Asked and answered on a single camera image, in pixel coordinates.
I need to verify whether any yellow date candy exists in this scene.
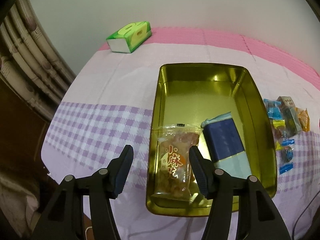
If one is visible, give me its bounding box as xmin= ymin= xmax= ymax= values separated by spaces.
xmin=271 ymin=120 xmax=287 ymax=151

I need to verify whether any green tissue pack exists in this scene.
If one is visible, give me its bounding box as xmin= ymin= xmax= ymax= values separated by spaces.
xmin=106 ymin=21 xmax=152 ymax=54

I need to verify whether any grey seaweed snack pack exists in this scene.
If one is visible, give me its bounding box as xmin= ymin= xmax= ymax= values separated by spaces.
xmin=283 ymin=107 xmax=302 ymax=137

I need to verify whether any dark wooden cabinet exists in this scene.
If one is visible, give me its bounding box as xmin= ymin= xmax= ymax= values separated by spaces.
xmin=1 ymin=81 xmax=49 ymax=178

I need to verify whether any orange snack packet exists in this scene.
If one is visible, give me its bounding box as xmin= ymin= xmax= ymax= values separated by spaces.
xmin=296 ymin=107 xmax=310 ymax=132

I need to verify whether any pink purple checked tablecloth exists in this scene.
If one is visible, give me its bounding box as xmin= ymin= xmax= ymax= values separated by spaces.
xmin=41 ymin=28 xmax=319 ymax=239

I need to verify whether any navy blue snack pack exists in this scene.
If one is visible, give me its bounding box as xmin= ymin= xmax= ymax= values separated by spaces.
xmin=201 ymin=112 xmax=252 ymax=179

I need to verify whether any blue dark candy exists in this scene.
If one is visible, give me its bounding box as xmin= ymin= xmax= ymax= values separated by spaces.
xmin=278 ymin=139 xmax=295 ymax=174

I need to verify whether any gold toffee tin box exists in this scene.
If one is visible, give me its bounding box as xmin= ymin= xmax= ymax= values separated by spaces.
xmin=146 ymin=63 xmax=277 ymax=217

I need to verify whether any beige patterned curtain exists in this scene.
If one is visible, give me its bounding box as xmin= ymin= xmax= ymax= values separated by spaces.
xmin=1 ymin=0 xmax=75 ymax=121

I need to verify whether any black sesame cake box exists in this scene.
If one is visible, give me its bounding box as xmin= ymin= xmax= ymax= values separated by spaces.
xmin=277 ymin=96 xmax=296 ymax=111

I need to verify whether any blue triangular candy packet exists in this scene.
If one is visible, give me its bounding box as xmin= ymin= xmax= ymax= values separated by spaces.
xmin=263 ymin=99 xmax=283 ymax=120

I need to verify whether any orange label twist snack bag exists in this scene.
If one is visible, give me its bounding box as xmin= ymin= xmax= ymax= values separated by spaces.
xmin=153 ymin=124 xmax=201 ymax=201

